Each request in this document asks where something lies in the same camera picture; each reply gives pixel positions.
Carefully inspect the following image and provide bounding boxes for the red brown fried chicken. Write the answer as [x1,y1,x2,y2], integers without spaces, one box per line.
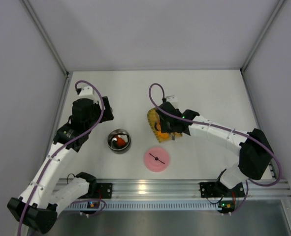
[116,136,126,148]

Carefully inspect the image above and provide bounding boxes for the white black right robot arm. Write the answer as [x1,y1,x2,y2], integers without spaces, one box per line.
[156,101,273,195]

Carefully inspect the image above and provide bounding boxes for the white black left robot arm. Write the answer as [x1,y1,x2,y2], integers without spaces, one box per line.
[7,96,114,234]

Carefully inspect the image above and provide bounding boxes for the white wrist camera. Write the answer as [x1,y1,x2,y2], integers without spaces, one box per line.
[165,95,178,109]
[76,86,97,103]

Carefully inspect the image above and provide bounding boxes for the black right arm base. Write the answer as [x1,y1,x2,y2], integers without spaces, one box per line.
[199,181,245,198]

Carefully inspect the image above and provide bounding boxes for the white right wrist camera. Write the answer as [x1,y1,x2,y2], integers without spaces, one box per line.
[165,95,178,109]

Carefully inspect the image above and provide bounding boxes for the green bamboo woven tray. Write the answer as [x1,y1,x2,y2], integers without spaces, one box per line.
[147,108,183,143]

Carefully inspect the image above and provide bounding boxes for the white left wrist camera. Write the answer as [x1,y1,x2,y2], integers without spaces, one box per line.
[76,86,97,103]

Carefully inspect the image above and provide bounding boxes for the left aluminium frame post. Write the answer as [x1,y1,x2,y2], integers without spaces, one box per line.
[20,0,69,136]

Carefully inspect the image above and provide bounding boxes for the stainless steel round bowl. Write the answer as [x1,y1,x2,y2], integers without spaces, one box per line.
[107,129,131,154]

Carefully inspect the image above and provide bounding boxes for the pink round lid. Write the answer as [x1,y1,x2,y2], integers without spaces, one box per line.
[143,147,170,173]

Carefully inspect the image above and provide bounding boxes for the orange fish shaped cake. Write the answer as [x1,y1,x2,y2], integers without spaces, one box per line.
[157,131,169,139]

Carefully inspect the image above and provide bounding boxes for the aluminium frame post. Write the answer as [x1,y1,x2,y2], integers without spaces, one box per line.
[20,0,69,136]
[240,0,288,130]

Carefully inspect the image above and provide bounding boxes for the white slotted cable duct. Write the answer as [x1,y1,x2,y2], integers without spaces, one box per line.
[64,201,225,212]

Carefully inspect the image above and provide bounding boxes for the aluminium mounting rail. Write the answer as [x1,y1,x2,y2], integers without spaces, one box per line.
[97,179,291,201]

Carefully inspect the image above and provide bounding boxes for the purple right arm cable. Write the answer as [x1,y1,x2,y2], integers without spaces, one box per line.
[148,83,283,217]

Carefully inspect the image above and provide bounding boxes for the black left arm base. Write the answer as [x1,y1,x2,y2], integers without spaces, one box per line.
[80,182,113,199]

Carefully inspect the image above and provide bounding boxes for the stainless steel tongs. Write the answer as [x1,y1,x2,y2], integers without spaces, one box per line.
[170,132,176,141]

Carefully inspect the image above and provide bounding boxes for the right aluminium frame post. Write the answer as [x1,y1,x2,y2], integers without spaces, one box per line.
[240,0,288,130]

